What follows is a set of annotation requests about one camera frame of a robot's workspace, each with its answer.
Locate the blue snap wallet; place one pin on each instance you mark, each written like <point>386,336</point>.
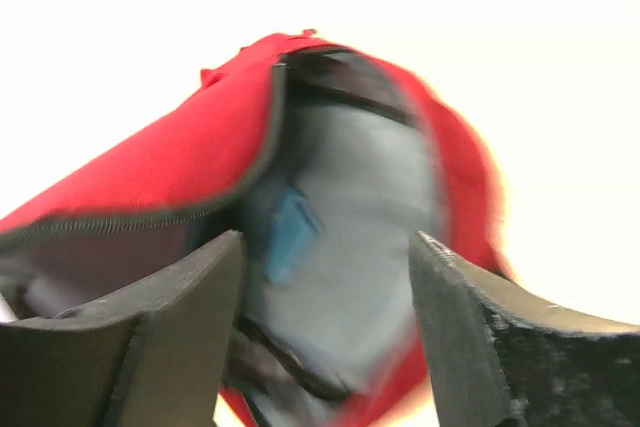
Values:
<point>294,230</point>

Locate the red student backpack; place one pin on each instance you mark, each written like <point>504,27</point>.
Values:
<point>379,158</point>

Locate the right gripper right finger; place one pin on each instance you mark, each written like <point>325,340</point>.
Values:
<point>501,356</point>

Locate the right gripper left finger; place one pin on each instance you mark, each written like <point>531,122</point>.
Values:
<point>150,354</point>

